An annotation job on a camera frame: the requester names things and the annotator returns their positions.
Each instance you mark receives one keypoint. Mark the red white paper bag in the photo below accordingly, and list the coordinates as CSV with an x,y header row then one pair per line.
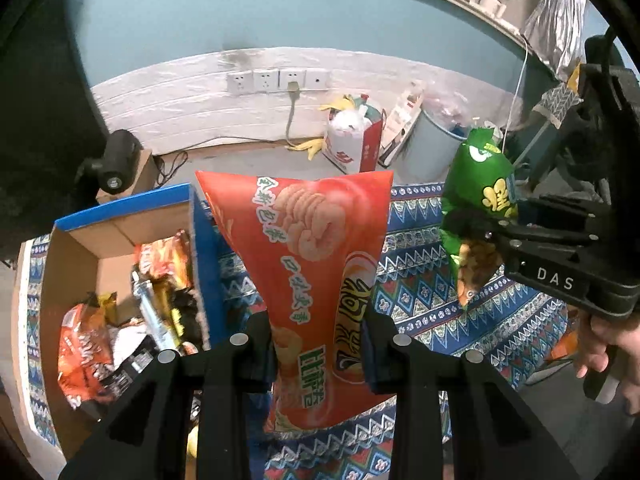
x,y
357,145

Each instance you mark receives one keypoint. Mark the grey patterned cloth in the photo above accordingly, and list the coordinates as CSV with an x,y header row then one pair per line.
x,y
557,102

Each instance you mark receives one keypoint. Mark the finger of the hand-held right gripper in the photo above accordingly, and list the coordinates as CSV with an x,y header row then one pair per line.
x,y
480,227
560,210

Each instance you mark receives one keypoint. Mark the white flat carton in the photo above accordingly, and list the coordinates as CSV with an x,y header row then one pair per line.
x,y
400,120

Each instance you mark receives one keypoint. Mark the green snack bag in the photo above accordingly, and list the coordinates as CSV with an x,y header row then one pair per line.
x,y
475,180

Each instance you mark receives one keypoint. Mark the pile of assorted snack packets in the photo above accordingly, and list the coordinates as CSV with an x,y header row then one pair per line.
x,y
160,305

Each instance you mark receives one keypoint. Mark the black cylindrical device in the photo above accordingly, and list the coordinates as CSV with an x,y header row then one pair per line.
x,y
117,160

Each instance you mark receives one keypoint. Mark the white wall socket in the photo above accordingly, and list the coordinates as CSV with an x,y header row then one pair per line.
x,y
291,76
265,80
239,81
317,80

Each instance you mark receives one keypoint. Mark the small orange snack tube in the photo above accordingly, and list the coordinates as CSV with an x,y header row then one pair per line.
x,y
562,347

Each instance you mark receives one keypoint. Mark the person's right hand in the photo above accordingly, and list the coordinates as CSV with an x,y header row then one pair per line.
x,y
595,340

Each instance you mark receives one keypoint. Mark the grey blue trash bin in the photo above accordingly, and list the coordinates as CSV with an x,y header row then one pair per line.
x,y
430,150

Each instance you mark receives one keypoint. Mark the blue-rimmed cardboard box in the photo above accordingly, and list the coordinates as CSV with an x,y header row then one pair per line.
x,y
85,260

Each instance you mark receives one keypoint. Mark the large red snack bag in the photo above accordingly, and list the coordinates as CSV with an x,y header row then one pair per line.
x,y
310,240

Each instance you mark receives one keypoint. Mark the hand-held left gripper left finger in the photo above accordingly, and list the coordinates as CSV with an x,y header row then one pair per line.
x,y
252,360

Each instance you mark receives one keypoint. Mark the patterned blue blanket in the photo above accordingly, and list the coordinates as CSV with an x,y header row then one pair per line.
x,y
415,290

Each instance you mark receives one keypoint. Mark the white wall shelf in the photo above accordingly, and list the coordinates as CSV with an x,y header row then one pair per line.
x,y
475,7

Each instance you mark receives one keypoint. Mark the banana peel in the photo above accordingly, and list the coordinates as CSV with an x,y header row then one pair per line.
x,y
337,105
307,147

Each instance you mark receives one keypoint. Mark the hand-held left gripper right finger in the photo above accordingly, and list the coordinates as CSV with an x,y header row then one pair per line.
x,y
377,360

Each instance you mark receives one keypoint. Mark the silver foil sheet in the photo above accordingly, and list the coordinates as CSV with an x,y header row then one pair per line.
x,y
555,20

